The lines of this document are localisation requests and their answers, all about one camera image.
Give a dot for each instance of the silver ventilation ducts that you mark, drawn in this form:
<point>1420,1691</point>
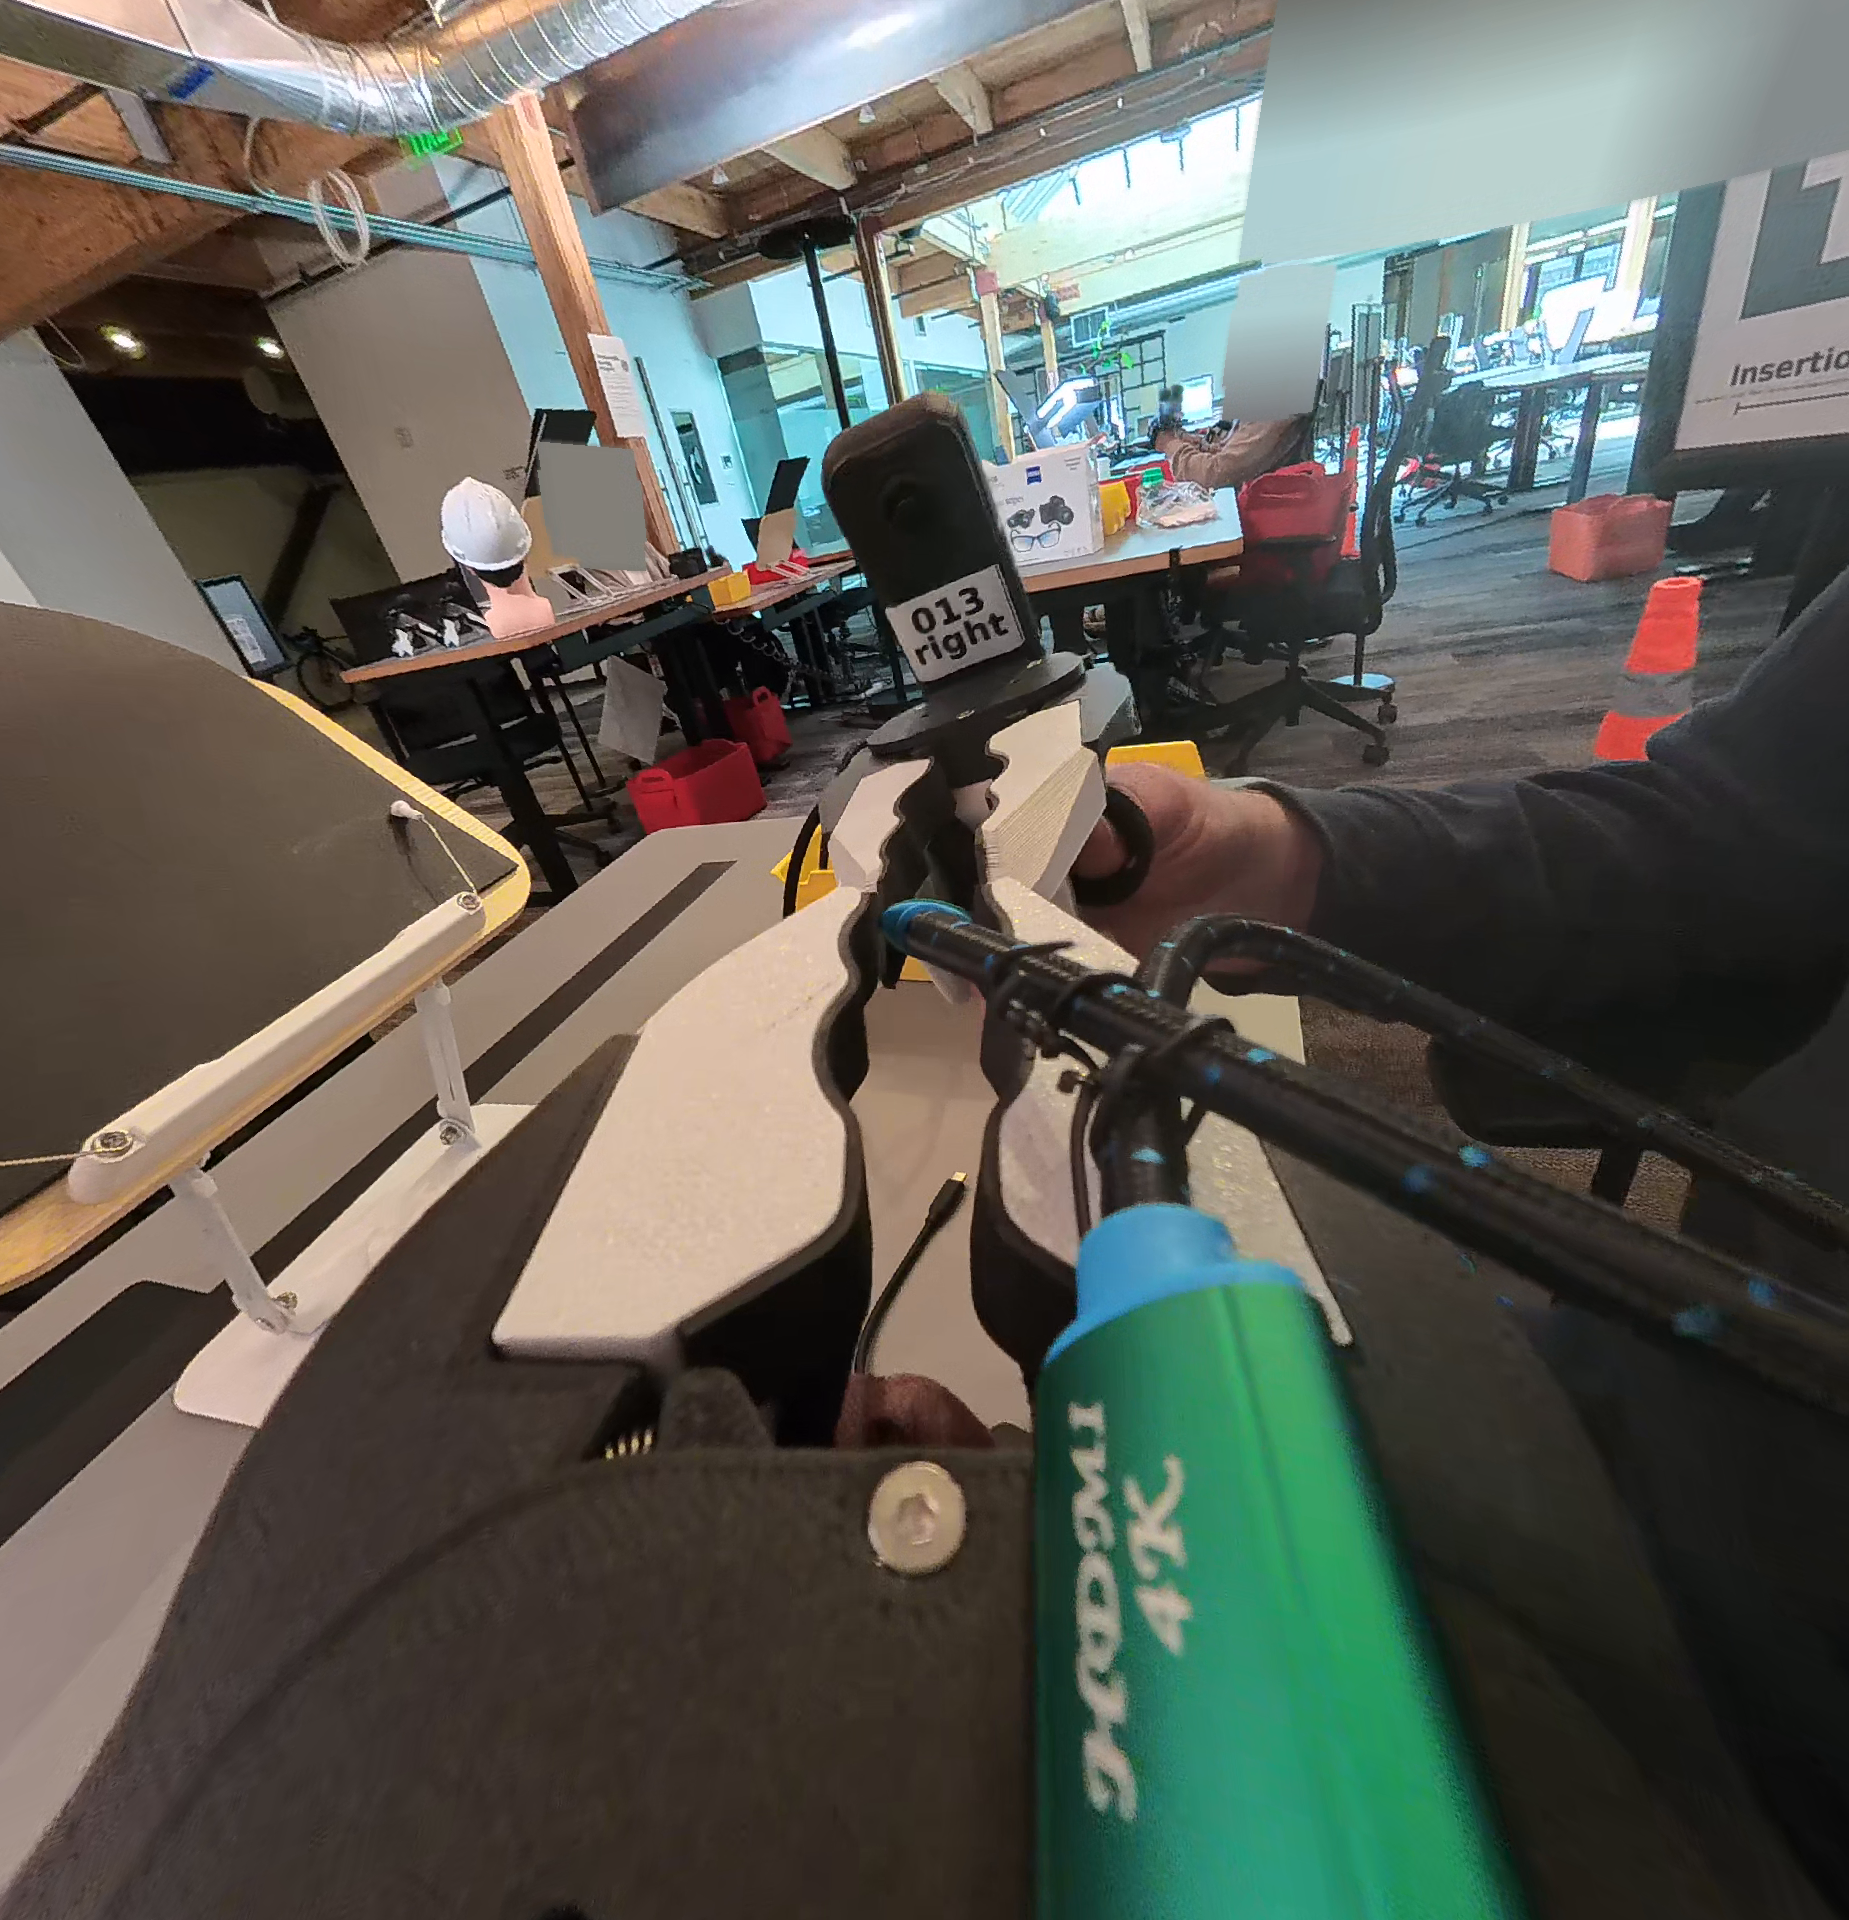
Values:
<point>414,60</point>

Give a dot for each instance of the white sign board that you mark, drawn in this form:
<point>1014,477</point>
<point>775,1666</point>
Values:
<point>1779,345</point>

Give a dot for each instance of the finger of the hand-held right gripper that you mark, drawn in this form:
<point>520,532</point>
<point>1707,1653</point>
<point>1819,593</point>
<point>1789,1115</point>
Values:
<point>878,818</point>
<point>1053,818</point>

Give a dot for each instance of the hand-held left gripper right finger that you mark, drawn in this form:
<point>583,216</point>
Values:
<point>1036,1172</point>

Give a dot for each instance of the orange bin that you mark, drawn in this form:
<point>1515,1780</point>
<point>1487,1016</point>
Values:
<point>1611,542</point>

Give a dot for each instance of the white printed carton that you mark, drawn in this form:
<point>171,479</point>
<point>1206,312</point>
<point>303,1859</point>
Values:
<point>1043,510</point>

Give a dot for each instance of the wood-edged table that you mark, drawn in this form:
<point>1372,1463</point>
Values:
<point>1164,549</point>
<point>563,622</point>

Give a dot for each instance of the white paper sheet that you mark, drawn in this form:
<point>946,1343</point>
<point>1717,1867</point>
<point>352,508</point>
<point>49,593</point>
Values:
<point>631,709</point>

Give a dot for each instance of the red bin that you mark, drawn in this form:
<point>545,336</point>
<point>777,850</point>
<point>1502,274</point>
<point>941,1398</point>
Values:
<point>760,724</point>
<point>698,788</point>

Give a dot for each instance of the black red office chair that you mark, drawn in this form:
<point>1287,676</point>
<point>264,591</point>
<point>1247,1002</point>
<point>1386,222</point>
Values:
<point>1299,555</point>

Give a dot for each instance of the wooden post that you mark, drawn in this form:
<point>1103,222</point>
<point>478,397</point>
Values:
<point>563,272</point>

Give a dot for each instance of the orange traffic cone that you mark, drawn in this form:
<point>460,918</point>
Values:
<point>1650,676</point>

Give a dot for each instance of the white hard hat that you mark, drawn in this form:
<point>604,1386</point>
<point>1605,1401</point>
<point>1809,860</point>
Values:
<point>482,518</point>

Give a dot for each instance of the yellow plastic bin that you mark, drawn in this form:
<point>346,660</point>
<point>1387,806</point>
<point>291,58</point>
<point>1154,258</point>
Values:
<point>1156,761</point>

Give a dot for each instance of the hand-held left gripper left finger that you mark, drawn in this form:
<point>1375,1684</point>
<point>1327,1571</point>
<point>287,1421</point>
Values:
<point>684,1172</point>

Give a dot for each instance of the person's dark top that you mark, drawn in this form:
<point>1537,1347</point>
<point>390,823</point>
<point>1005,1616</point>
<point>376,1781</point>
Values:
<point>1690,1576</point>

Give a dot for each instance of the white tablet stand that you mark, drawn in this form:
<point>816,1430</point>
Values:
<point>189,869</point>

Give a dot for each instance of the person's right hand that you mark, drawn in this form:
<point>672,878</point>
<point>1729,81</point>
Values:
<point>1239,869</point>

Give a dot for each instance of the pink mannequin head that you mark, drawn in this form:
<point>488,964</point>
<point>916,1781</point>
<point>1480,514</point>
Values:
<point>517,604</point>

